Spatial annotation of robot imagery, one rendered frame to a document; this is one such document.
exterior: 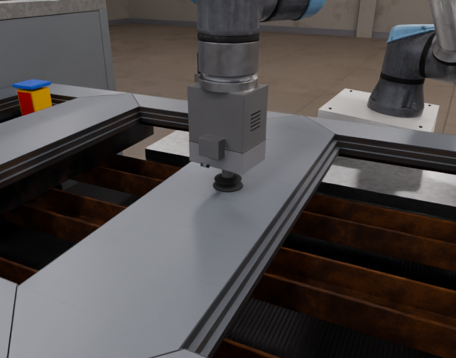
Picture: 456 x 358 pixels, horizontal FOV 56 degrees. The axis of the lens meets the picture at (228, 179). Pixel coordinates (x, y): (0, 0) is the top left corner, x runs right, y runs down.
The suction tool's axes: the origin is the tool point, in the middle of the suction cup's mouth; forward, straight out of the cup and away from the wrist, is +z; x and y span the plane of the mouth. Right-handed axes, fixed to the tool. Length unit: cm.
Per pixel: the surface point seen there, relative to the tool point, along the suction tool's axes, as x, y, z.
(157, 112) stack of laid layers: 24.3, -33.7, -0.1
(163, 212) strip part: -10.6, -2.9, -0.8
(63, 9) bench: 45, -87, -18
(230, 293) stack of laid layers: -18.0, 11.6, 0.3
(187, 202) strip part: -7.1, -1.8, -0.8
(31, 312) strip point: -30.5, -1.4, -0.6
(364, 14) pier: 851, -216, 36
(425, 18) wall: 867, -106, 40
